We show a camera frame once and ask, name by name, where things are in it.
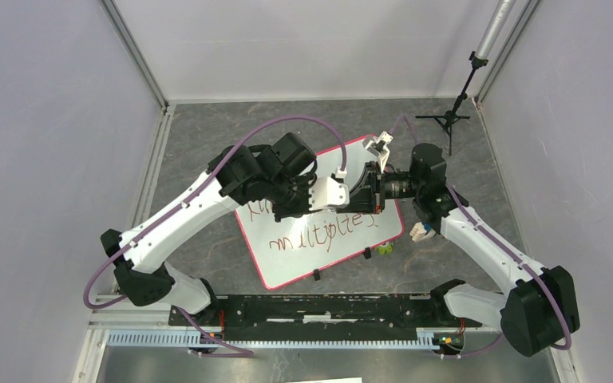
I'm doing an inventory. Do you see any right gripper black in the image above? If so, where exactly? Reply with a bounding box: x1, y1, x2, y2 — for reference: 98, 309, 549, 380
336, 161, 423, 215

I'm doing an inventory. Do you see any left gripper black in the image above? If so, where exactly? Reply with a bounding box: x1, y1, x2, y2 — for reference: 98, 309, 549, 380
266, 172, 324, 223

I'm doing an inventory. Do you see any whiteboard with pink frame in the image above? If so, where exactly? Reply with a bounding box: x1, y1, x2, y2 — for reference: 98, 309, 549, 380
235, 134, 406, 291

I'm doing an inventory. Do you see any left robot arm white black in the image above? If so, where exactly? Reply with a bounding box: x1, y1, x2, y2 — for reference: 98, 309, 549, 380
101, 133, 317, 326

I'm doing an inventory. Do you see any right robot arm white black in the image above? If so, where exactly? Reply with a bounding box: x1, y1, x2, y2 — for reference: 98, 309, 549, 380
347, 139, 580, 357

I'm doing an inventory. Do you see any green owl toy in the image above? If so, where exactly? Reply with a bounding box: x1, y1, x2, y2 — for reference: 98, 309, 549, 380
376, 240, 394, 255

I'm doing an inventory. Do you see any colourful toy brick stack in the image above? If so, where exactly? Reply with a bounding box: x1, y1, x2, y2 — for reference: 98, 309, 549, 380
409, 222, 436, 243

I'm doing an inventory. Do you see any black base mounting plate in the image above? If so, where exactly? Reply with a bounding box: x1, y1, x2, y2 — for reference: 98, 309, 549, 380
193, 293, 481, 342

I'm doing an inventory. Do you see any grey metal pole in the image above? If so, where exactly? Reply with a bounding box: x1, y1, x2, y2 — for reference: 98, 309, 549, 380
474, 0, 516, 60

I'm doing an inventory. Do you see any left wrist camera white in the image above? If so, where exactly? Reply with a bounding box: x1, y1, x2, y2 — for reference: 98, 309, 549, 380
308, 169, 350, 211

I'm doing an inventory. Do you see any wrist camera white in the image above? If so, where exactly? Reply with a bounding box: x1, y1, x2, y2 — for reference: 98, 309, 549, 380
308, 169, 350, 211
363, 131, 394, 171

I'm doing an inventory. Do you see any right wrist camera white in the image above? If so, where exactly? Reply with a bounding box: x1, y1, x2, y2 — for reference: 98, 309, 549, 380
363, 131, 394, 171

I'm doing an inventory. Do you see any black camera tripod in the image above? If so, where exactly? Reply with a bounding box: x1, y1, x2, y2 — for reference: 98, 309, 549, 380
414, 51, 488, 156

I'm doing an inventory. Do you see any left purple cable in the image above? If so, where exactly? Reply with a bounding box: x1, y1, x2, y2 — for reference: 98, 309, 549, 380
83, 115, 349, 357

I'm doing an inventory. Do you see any grey slotted cable duct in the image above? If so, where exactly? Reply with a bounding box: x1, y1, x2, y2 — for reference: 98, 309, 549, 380
106, 330, 465, 350

